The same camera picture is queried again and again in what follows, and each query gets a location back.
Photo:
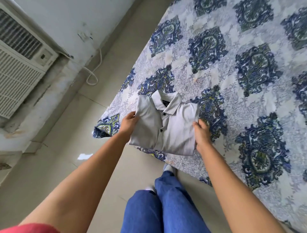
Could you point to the person's left hand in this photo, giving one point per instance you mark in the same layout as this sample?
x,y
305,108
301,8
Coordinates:
x,y
128,126

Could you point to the person's right hand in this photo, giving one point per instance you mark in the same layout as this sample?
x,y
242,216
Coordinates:
x,y
202,136

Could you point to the white long-sleeved shirt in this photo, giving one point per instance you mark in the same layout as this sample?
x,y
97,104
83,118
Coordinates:
x,y
165,124

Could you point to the bed with blue patterned sheet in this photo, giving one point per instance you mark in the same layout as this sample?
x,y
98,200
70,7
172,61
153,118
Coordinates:
x,y
251,96

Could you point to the person's right forearm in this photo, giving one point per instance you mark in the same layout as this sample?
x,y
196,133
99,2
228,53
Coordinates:
x,y
235,192

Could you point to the person's left forearm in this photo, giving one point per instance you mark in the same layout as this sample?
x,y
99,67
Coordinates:
x,y
76,187

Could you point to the blue jeans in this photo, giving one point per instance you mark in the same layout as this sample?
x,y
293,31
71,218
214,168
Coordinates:
x,y
148,208

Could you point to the white air conditioner unit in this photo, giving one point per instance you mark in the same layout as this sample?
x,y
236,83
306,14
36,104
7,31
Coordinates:
x,y
16,72

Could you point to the white wall socket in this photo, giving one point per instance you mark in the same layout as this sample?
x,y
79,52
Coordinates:
x,y
84,36

